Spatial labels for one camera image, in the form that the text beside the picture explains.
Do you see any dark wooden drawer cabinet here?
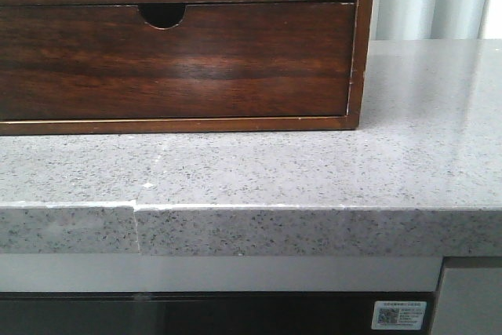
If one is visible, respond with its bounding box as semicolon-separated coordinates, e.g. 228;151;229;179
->
1;0;373;136

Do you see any black glass oven door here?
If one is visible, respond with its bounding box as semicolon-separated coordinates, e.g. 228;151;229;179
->
1;292;435;334

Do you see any white QR code sticker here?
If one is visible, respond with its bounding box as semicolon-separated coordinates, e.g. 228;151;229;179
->
371;300;427;330

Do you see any grey cabinet panel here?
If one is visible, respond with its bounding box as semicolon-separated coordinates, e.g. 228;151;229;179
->
431;257;501;334

